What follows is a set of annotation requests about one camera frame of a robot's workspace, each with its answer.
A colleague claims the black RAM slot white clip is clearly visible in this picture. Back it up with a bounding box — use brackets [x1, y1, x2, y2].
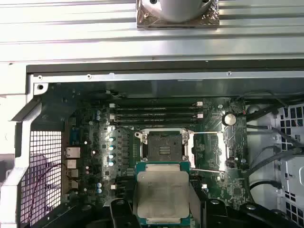
[109, 102, 204, 110]
[109, 114, 204, 121]

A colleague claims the CPU socket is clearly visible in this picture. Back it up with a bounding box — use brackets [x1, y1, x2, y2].
[134, 128, 190, 167]

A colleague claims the silver CPU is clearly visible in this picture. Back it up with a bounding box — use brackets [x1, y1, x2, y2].
[132, 161, 198, 228]

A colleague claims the thick black cable bundle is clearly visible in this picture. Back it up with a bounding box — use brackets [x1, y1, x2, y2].
[246, 98, 304, 152]

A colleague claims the open PC case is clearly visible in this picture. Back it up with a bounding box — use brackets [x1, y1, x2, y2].
[0, 60, 304, 228]

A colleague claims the metal socket cover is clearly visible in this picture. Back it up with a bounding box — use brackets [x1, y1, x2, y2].
[186, 131, 231, 173]

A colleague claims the silver rear port block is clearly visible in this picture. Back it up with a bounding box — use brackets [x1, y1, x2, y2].
[65, 146, 81, 159]
[66, 158, 79, 170]

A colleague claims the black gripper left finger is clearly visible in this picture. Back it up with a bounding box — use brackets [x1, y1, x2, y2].
[71, 199, 137, 228]

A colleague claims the blue rear port connector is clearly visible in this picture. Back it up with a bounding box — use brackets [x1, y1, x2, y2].
[70, 127, 81, 145]

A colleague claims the green motherboard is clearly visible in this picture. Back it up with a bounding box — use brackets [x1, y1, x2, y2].
[68, 95, 250, 228]

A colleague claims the silver coin cell battery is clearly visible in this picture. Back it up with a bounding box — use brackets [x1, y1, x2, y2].
[222, 113, 238, 127]

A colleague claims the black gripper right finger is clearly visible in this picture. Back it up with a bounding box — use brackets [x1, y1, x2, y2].
[201, 199, 295, 228]

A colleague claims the brown square base plate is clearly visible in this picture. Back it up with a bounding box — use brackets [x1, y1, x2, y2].
[136, 0, 220, 29]

